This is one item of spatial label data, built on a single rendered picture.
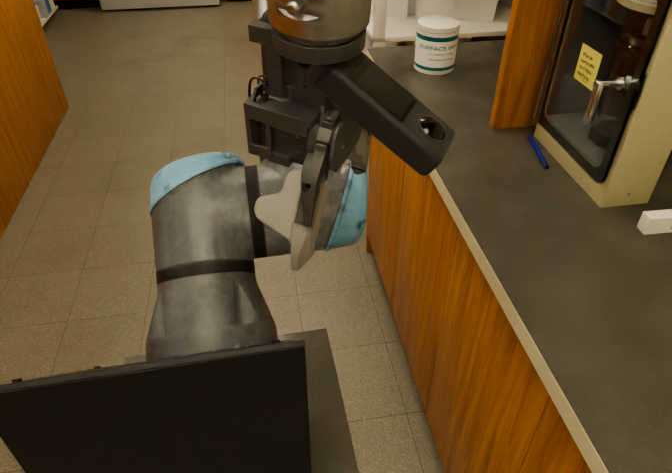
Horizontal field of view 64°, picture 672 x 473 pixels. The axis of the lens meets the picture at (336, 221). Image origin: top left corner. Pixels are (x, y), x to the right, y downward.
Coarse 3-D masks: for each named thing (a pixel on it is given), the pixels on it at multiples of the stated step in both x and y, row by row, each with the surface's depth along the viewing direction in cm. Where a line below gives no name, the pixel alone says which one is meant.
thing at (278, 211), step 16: (288, 176) 46; (288, 192) 46; (320, 192) 45; (256, 208) 47; (272, 208) 47; (288, 208) 46; (320, 208) 46; (272, 224) 47; (288, 224) 47; (304, 240) 46; (304, 256) 47
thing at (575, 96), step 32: (576, 0) 114; (608, 0) 104; (640, 0) 95; (576, 32) 115; (608, 32) 105; (640, 32) 96; (576, 64) 116; (608, 64) 106; (640, 64) 97; (576, 96) 117; (608, 96) 107; (544, 128) 132; (576, 128) 118; (608, 128) 108; (576, 160) 120; (608, 160) 108
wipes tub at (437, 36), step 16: (432, 16) 170; (448, 16) 170; (432, 32) 163; (448, 32) 162; (416, 48) 170; (432, 48) 165; (448, 48) 166; (416, 64) 172; (432, 64) 168; (448, 64) 169
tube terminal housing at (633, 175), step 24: (648, 72) 97; (648, 96) 99; (648, 120) 103; (552, 144) 131; (624, 144) 105; (648, 144) 106; (576, 168) 122; (624, 168) 109; (648, 168) 110; (600, 192) 114; (624, 192) 113; (648, 192) 114
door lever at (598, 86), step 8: (600, 80) 102; (616, 80) 102; (600, 88) 102; (616, 88) 104; (592, 96) 104; (600, 96) 103; (592, 104) 104; (592, 112) 105; (584, 120) 107; (592, 120) 106
